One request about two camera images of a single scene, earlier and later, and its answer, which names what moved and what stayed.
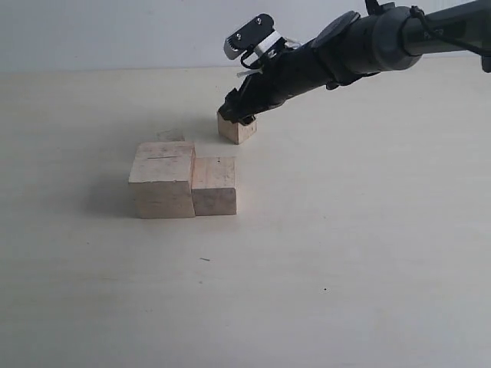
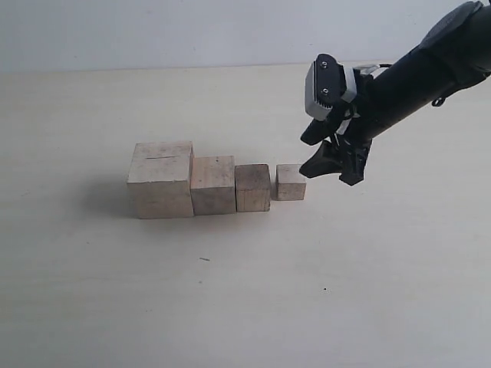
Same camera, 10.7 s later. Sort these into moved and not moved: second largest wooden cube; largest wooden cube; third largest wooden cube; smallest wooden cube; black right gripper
Moved: black right gripper; smallest wooden cube; third largest wooden cube
Not moved: largest wooden cube; second largest wooden cube
